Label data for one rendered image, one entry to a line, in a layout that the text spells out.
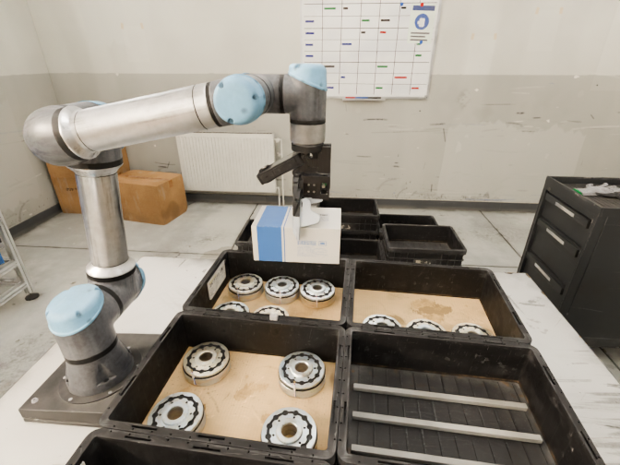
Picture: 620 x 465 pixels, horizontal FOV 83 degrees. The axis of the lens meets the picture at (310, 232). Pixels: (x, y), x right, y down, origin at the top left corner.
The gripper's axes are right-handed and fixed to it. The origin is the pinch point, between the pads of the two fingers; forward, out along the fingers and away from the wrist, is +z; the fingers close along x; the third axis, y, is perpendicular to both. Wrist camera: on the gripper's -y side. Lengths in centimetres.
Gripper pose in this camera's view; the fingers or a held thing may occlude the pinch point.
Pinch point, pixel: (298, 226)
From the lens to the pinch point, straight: 84.3
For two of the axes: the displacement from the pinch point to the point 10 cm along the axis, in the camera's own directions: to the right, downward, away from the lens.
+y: 10.0, 0.4, -0.7
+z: -0.1, 8.9, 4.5
